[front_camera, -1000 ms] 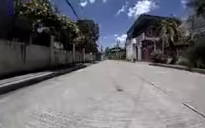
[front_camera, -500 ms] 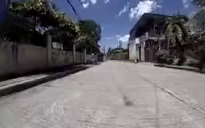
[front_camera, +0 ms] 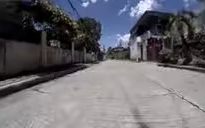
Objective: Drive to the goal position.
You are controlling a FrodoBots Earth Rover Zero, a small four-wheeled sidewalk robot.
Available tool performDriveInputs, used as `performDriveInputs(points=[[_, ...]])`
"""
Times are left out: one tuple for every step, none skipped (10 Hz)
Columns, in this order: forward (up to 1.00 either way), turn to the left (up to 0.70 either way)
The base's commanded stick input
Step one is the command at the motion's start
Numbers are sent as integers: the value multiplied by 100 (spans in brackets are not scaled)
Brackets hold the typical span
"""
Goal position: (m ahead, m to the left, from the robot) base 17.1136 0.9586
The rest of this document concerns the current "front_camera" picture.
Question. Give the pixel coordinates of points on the grey concrete wall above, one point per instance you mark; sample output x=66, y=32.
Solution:
x=20, y=55

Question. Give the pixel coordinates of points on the row of trees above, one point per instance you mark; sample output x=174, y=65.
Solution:
x=60, y=26

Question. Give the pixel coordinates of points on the palm tree and bushes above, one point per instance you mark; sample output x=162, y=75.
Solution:
x=186, y=40

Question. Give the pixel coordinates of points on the grey concrete road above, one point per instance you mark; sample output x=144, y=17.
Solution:
x=110, y=96

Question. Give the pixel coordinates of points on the low distant building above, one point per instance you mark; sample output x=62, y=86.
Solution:
x=119, y=52

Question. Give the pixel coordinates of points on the white building with red gate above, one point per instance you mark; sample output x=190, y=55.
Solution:
x=146, y=43

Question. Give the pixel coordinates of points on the raised concrete kerb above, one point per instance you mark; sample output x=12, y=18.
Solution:
x=26, y=81
x=186, y=68

